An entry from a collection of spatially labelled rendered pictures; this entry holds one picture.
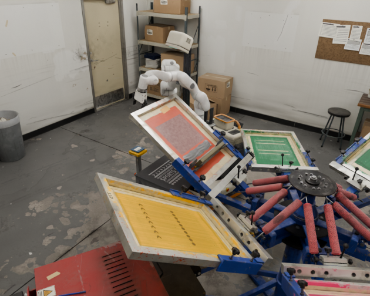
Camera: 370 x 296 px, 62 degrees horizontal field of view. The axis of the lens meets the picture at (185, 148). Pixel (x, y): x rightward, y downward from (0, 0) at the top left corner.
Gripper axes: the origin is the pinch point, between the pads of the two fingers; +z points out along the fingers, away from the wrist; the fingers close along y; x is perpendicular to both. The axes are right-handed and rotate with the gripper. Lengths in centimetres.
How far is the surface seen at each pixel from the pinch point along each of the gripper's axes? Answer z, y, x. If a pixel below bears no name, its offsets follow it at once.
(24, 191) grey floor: 194, 126, 28
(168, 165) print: 44, -40, -8
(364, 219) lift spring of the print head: -20, -184, -4
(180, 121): -2.5, -36.7, -10.3
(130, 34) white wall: 101, 288, -325
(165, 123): -3.8, -31.9, 4.5
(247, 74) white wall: 79, 35, -380
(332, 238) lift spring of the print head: -17, -171, 27
